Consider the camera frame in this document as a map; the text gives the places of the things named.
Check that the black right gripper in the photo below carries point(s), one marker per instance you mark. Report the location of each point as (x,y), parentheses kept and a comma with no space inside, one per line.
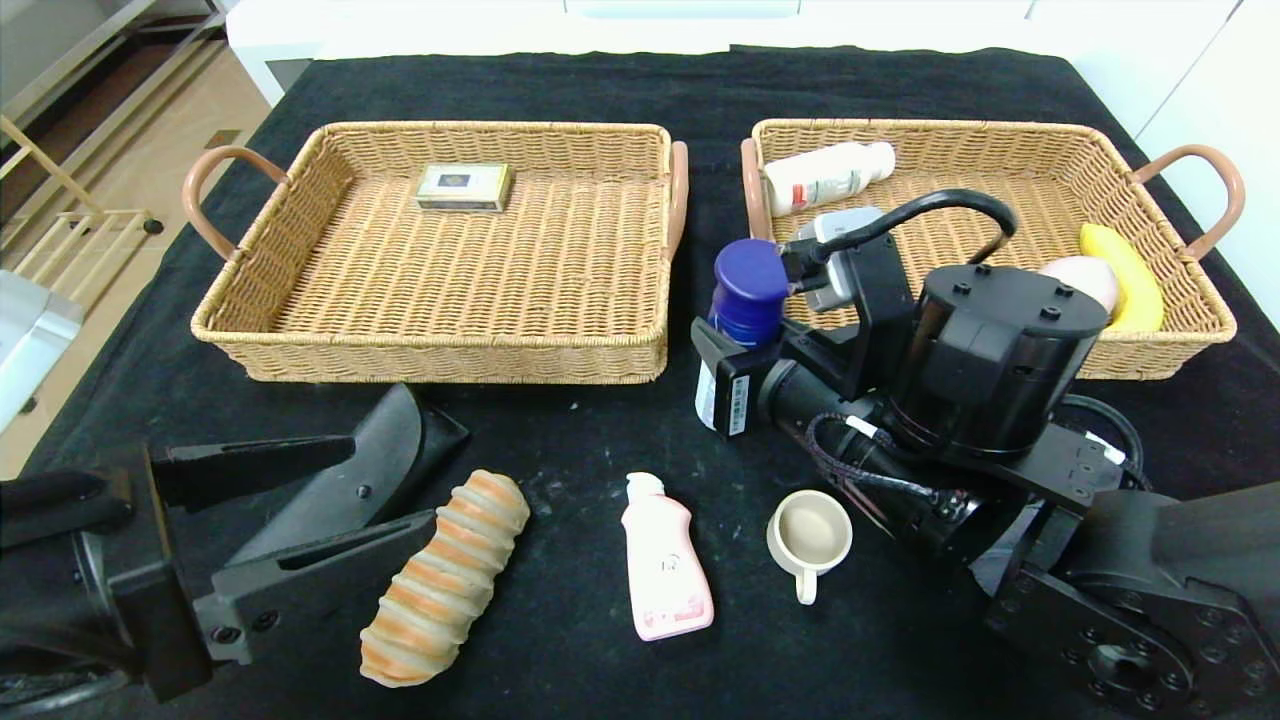
(724,389)

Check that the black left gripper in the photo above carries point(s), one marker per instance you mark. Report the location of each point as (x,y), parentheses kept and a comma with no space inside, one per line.
(152,580)

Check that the spray can with blue cap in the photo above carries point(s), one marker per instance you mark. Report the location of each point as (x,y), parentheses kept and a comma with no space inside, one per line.
(750,285)

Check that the black glasses case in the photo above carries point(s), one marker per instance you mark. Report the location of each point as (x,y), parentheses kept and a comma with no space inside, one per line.
(395,440)

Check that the pink detergent bottle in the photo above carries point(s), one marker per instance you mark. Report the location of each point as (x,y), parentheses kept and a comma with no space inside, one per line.
(665,570)

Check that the striped orange bread roll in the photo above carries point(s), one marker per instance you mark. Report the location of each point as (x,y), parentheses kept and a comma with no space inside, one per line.
(445,580)

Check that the white plastic bottle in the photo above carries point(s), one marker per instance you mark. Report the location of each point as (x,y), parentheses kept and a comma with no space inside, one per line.
(825,178)

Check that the cream ceramic mug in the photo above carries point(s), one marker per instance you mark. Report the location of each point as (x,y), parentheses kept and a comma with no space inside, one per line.
(810,535)

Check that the small gold card box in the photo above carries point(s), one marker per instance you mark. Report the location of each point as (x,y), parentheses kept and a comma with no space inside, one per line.
(462,187)

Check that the pink peach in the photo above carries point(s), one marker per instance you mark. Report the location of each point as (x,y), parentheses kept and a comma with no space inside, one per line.
(1095,280)

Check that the white counter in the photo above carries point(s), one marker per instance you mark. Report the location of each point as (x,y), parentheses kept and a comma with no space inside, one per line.
(450,30)

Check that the yellow banana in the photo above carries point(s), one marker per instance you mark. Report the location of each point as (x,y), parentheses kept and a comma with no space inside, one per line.
(1135,285)

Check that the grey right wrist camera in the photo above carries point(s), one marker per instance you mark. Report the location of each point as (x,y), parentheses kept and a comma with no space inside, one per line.
(835,285)

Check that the grey metal shelf frame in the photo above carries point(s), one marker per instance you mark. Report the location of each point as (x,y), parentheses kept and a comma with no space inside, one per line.
(60,70)

